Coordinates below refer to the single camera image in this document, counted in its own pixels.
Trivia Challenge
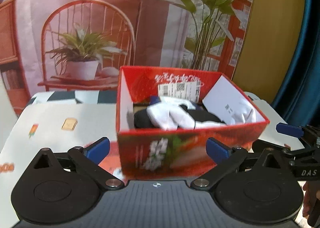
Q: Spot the printed white table cloth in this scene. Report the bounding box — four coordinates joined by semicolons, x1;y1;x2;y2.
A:
0;91;307;195

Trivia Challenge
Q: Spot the white sock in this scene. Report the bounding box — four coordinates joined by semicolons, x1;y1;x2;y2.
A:
194;120;228;130
235;100;258;125
147;96;196;130

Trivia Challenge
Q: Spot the checkered cloth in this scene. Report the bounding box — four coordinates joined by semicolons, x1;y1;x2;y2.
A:
27;90;118;105

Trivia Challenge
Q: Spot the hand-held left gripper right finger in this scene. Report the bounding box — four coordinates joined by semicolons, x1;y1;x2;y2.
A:
191;137;284;190

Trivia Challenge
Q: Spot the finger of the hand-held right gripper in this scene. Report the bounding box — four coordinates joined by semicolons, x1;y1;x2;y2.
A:
276;122;320;146
251;140;300;155

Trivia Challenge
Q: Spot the person's right hand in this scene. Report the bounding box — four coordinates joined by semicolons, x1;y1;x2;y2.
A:
303;181;316;216

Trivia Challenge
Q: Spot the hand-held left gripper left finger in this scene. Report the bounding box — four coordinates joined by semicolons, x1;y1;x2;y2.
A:
34;137;124;190

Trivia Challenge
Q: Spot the red cardboard box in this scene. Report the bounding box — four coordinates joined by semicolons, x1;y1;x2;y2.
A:
115;66;271;178

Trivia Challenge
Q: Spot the black sock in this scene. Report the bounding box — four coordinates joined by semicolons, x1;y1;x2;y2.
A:
179;104;223;124
133;110;161;129

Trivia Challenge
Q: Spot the blue curtain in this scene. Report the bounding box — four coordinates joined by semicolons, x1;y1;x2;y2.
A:
271;0;320;126

